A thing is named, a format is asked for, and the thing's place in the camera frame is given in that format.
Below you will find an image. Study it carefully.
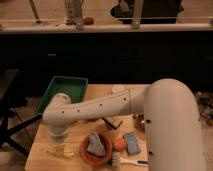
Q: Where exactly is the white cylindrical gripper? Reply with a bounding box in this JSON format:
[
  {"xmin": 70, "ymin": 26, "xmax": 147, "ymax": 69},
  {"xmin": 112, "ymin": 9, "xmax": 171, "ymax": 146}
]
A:
[{"xmin": 49, "ymin": 126, "xmax": 68, "ymax": 143}]

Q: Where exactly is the yellow banana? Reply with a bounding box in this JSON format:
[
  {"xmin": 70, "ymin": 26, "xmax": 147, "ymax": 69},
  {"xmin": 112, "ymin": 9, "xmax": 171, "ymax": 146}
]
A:
[{"xmin": 47, "ymin": 144, "xmax": 74, "ymax": 159}]

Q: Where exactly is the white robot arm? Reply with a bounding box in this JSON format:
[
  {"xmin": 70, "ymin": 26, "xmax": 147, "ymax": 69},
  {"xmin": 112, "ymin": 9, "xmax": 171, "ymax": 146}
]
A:
[{"xmin": 43, "ymin": 79, "xmax": 207, "ymax": 171}]

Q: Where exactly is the green plastic tray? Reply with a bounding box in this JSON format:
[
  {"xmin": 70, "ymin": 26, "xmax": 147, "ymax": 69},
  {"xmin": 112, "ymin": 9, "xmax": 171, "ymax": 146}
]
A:
[{"xmin": 35, "ymin": 76, "xmax": 88, "ymax": 115}]

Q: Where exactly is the orange bowl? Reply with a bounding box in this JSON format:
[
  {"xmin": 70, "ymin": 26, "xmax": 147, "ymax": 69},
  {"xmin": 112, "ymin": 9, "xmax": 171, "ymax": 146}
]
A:
[{"xmin": 79, "ymin": 133, "xmax": 113, "ymax": 166}]

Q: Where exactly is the blue grey cloth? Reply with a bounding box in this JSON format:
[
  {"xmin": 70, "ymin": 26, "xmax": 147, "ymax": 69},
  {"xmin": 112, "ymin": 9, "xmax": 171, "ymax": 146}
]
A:
[{"xmin": 87, "ymin": 132, "xmax": 106, "ymax": 157}]

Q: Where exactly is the orange ball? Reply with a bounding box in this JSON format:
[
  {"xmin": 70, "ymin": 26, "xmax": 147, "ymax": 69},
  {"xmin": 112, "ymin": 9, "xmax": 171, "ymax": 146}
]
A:
[{"xmin": 113, "ymin": 138, "xmax": 127, "ymax": 152}]

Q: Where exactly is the white dish brush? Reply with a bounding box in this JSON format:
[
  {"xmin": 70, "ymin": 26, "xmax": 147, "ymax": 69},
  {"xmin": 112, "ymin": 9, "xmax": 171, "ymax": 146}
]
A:
[{"xmin": 108, "ymin": 152, "xmax": 148, "ymax": 166}]

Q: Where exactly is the white cup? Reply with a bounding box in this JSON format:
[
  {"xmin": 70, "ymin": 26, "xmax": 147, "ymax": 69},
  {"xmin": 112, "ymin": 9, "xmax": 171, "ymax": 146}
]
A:
[{"xmin": 112, "ymin": 84, "xmax": 126, "ymax": 93}]

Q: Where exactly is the blue sponge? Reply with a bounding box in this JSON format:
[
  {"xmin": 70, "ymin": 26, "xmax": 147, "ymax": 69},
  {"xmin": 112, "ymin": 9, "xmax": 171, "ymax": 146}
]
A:
[{"xmin": 123, "ymin": 132, "xmax": 141, "ymax": 155}]

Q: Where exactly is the dark brown bowl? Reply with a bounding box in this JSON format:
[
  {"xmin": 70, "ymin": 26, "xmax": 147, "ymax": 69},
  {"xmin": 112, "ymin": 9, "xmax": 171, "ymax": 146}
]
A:
[{"xmin": 133, "ymin": 115, "xmax": 145, "ymax": 132}]

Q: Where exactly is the red object on counter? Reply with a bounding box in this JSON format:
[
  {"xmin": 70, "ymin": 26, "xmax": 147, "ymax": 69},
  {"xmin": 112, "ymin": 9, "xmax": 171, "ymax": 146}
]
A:
[{"xmin": 83, "ymin": 17, "xmax": 94, "ymax": 25}]

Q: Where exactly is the black chair frame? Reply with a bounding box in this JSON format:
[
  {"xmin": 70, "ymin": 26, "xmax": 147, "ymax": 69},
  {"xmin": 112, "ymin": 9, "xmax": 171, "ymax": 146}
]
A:
[{"xmin": 0, "ymin": 68, "xmax": 43, "ymax": 158}]

